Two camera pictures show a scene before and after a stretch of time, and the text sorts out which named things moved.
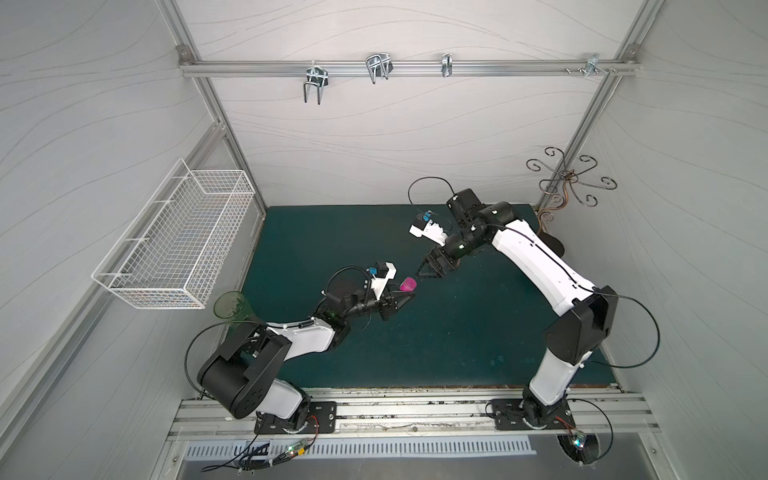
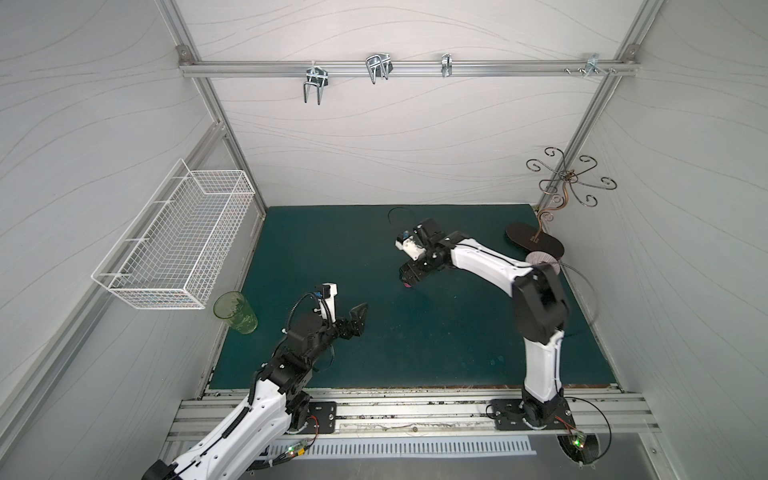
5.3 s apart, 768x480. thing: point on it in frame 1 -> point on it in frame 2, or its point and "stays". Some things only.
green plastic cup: (233, 305) stays
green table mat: (484, 325) stays
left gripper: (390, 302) -> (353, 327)
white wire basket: (170, 250) stays
